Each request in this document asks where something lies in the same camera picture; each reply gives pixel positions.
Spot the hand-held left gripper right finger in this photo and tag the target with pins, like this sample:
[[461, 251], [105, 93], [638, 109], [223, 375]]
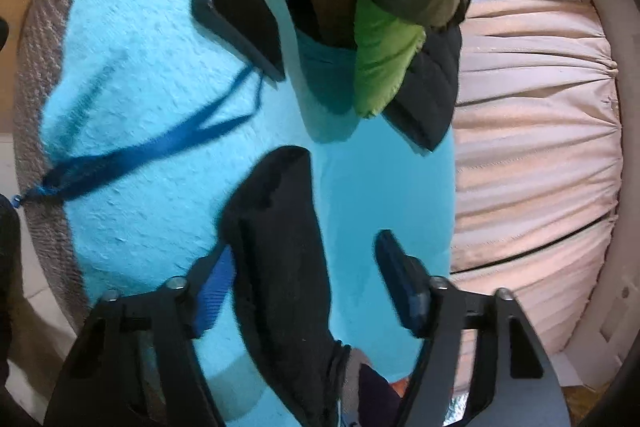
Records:
[[397, 269]]

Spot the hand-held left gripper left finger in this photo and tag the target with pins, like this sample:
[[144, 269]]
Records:
[[215, 289]]

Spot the black pants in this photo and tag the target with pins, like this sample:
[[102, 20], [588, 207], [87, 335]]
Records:
[[280, 257]]

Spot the grey slipper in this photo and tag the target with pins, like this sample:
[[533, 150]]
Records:
[[370, 394]]

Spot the black quilted jacket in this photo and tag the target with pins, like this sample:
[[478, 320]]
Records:
[[430, 102]]

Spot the beige pleated curtain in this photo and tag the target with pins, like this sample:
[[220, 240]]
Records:
[[530, 107]]

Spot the olive and lime jacket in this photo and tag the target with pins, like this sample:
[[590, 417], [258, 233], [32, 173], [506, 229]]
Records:
[[385, 57]]

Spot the turquoise fleece blanket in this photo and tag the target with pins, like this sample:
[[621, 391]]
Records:
[[150, 57]]

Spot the black smartphone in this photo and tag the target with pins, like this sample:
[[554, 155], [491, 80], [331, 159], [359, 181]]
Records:
[[240, 7]]

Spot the grey woven cushion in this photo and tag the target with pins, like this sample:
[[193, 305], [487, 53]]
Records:
[[37, 57]]

